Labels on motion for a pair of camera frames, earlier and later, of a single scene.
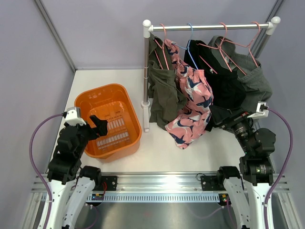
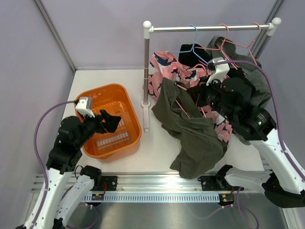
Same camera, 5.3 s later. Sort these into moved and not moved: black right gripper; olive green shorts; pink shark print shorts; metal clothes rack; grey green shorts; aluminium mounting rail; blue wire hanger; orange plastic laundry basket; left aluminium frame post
Moved: black right gripper; pink shark print shorts; blue wire hanger; olive green shorts
Not moved: grey green shorts; metal clothes rack; left aluminium frame post; aluminium mounting rail; orange plastic laundry basket
